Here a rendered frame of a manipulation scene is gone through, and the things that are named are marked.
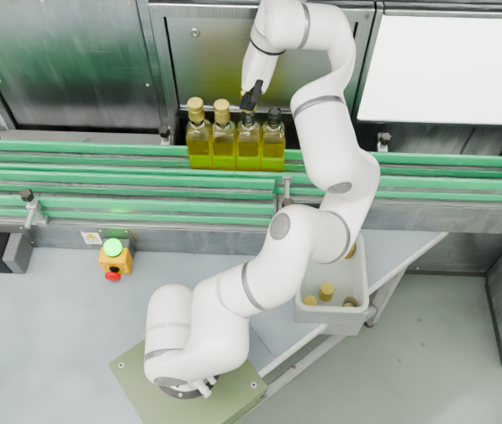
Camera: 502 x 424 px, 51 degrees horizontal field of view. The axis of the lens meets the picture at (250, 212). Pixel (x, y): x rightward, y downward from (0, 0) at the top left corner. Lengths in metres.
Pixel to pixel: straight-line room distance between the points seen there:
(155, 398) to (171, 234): 0.40
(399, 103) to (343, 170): 0.62
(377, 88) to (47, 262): 0.96
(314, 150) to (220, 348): 0.33
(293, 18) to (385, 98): 0.51
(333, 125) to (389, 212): 0.66
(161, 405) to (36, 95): 0.84
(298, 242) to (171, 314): 0.29
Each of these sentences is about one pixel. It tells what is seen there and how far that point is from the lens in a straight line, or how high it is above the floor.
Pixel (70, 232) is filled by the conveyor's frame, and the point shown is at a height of 0.84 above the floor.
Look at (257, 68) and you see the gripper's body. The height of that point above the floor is 1.31.
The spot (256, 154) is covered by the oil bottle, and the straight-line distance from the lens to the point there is 1.26.
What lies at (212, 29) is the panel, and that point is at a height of 1.26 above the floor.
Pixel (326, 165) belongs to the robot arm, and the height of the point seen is 1.40.
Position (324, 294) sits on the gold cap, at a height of 0.81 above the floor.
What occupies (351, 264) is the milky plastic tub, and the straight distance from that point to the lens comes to 1.41.
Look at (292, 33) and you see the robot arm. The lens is 0.90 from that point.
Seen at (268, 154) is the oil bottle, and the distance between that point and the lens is 1.25.
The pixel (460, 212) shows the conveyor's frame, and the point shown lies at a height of 0.86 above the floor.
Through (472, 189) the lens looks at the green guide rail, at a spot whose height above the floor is 0.93.
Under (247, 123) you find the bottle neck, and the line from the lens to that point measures 1.19.
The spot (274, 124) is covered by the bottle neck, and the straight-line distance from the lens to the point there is 1.20.
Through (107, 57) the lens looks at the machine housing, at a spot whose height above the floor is 1.14.
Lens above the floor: 2.00
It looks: 58 degrees down
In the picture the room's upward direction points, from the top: straight up
